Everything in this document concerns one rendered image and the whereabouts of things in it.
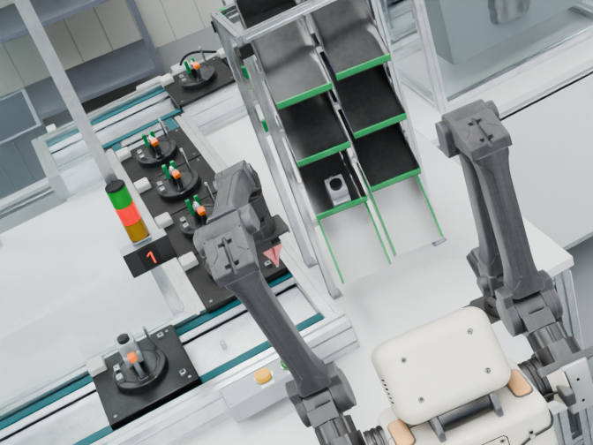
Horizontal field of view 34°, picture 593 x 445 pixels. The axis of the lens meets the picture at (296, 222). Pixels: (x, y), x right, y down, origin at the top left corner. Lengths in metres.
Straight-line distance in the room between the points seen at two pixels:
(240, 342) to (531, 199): 1.33
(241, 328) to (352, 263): 0.34
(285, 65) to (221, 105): 1.32
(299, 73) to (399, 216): 0.50
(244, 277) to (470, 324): 0.39
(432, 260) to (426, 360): 0.98
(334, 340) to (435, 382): 0.76
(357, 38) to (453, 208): 0.72
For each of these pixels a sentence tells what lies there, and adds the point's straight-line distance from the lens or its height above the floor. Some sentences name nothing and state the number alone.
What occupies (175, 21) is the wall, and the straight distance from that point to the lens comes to 6.45.
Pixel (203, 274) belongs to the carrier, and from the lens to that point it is 2.69.
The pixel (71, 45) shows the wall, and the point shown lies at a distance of 6.42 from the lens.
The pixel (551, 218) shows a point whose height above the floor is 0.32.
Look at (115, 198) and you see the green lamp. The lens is 2.33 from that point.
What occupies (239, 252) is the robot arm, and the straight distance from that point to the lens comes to 1.62.
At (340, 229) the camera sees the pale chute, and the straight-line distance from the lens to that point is 2.47.
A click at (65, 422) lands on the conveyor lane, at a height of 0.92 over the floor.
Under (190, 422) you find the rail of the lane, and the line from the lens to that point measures 2.40.
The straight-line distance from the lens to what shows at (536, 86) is 3.24.
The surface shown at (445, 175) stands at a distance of 2.93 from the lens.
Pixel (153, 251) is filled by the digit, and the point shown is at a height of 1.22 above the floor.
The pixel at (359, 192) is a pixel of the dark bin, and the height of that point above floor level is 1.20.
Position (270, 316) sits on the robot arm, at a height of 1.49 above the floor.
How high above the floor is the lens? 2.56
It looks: 36 degrees down
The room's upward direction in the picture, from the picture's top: 21 degrees counter-clockwise
